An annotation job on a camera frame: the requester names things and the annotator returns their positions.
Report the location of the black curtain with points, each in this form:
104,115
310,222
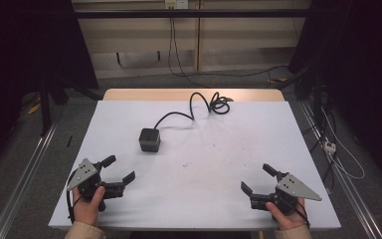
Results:
20,49
361,59

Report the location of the black cube power adapter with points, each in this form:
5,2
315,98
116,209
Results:
149,140

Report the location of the yellow floor tape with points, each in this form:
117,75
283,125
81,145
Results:
35,108

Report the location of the person's left hand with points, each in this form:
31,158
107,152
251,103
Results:
88,209

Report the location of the aluminium floor rail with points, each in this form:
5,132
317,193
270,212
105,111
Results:
23,179
344,179

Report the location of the white wall socket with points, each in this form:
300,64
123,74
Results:
176,3

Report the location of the white table cover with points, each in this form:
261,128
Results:
212,172

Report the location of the black horizontal bar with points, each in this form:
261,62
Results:
192,13

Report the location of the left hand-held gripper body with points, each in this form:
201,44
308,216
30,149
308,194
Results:
85,179

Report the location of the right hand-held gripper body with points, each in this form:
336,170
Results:
288,194

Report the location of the person's right hand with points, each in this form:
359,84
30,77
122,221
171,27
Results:
286,219

